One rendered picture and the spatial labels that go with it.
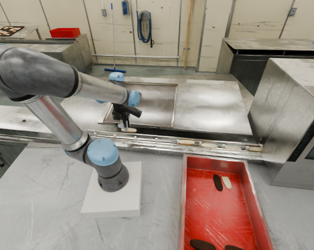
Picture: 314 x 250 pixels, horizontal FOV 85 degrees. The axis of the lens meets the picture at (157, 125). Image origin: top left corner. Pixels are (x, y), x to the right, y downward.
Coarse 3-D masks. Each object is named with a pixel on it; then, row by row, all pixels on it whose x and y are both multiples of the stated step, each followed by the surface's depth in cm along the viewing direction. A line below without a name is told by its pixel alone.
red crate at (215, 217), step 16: (192, 176) 93; (208, 176) 93; (224, 176) 93; (192, 192) 85; (208, 192) 85; (224, 192) 85; (240, 192) 85; (192, 208) 79; (208, 208) 79; (224, 208) 79; (240, 208) 79; (192, 224) 74; (208, 224) 74; (224, 224) 74; (240, 224) 74; (208, 240) 69; (224, 240) 69; (240, 240) 69
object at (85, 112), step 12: (240, 84) 182; (72, 96) 168; (252, 96) 162; (72, 108) 150; (84, 108) 150; (96, 108) 150; (84, 120) 136; (96, 120) 136; (132, 132) 123; (144, 132) 123; (156, 132) 123; (168, 132) 123; (180, 132) 122; (192, 132) 122; (36, 144) 115; (48, 144) 115; (60, 144) 115
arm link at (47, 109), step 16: (0, 48) 42; (0, 80) 42; (16, 96) 48; (32, 96) 50; (48, 96) 55; (32, 112) 56; (48, 112) 57; (64, 112) 63; (64, 128) 64; (80, 128) 77; (64, 144) 71; (80, 144) 71; (80, 160) 75
